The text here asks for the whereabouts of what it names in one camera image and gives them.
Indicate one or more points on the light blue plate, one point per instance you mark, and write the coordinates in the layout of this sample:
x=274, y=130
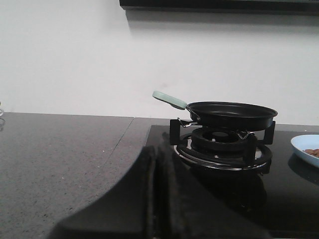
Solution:
x=301, y=143

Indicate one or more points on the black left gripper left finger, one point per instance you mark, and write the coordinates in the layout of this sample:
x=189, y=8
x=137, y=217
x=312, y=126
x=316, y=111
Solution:
x=126, y=211

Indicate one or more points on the pile of brown meat slices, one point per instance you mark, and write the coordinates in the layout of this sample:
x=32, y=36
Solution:
x=313, y=152

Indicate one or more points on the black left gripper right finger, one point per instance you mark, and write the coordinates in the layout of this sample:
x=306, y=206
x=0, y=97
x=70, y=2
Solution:
x=187, y=210

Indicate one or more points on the black glass gas cooktop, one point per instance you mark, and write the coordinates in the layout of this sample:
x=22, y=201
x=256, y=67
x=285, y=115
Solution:
x=285, y=201

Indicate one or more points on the black pan with green handle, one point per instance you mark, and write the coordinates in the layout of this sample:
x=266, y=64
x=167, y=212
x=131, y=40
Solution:
x=230, y=115

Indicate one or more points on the black burner with pan support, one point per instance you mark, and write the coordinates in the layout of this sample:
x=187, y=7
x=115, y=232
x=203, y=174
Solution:
x=208, y=148

